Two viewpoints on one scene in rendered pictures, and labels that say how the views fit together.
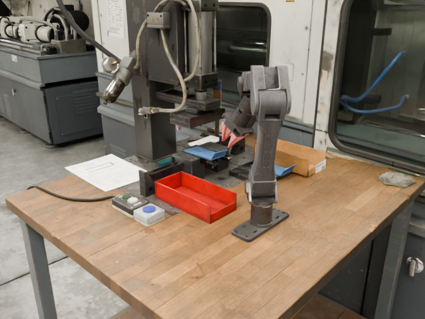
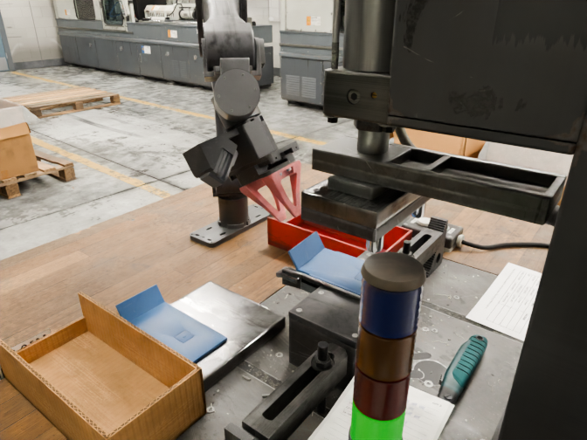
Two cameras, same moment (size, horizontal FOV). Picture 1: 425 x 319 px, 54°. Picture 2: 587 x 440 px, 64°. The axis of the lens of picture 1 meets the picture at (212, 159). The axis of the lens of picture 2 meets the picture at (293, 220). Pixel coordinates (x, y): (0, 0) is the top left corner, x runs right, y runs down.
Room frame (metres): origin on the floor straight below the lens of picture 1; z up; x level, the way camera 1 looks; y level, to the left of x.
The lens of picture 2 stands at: (1.96, -0.11, 1.34)
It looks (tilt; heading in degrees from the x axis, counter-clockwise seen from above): 25 degrees down; 174
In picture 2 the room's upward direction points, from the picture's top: straight up
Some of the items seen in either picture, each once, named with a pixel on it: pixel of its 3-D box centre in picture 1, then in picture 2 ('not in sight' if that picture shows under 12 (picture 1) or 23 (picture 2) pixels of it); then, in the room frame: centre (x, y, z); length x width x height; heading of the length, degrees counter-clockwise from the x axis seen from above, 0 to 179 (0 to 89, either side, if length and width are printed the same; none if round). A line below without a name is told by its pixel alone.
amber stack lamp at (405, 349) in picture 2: (217, 93); (385, 341); (1.73, -0.02, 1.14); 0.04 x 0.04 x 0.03
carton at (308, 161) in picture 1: (289, 157); (93, 377); (1.52, -0.30, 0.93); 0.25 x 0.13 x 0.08; 47
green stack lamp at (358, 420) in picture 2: not in sight; (377, 417); (1.73, -0.02, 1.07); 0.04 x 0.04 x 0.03
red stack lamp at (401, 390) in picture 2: not in sight; (381, 381); (1.73, -0.02, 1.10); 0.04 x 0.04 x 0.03
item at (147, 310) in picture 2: (272, 165); (169, 321); (1.42, -0.22, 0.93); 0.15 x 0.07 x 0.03; 46
